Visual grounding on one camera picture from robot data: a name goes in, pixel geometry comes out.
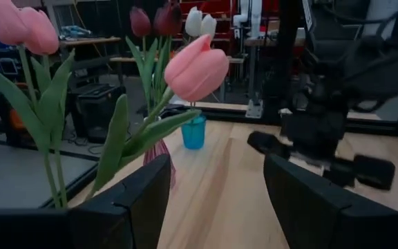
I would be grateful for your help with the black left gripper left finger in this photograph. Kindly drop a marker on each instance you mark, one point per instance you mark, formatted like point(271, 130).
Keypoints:
point(130, 211)

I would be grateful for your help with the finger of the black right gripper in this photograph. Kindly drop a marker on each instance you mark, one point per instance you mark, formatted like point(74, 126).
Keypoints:
point(339, 174)
point(280, 152)

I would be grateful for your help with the pink artificial tulip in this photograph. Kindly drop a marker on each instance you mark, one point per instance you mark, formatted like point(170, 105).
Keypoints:
point(2, 20)
point(197, 69)
point(41, 32)

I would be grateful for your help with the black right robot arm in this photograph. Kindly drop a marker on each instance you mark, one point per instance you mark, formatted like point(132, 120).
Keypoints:
point(368, 62)

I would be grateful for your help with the wooden workbench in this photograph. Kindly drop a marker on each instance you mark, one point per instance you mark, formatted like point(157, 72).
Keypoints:
point(88, 41)

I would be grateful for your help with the dark red artificial tulip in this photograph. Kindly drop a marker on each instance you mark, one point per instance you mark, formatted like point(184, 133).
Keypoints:
point(161, 20)
point(140, 21)
point(177, 15)

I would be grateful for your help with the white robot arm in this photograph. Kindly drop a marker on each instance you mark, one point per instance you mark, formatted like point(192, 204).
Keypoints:
point(251, 17)

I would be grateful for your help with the teal glass vase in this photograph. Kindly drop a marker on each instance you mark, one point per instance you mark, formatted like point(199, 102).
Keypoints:
point(193, 136)

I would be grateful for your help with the pink glass vase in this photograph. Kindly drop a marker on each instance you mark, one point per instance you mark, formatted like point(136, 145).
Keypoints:
point(159, 150)

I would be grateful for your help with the white artificial tulip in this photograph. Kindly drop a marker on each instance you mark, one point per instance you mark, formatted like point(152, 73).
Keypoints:
point(209, 25)
point(193, 21)

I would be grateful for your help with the black equipment case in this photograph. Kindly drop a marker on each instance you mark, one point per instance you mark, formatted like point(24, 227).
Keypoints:
point(99, 110)

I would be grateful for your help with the orange black device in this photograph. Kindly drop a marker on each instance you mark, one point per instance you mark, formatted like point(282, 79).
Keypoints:
point(7, 117)

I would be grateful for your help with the red shelving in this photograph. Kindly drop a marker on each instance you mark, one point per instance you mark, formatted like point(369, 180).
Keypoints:
point(219, 10)

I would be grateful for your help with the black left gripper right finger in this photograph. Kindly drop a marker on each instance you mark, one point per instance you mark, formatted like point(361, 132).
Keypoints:
point(309, 214)

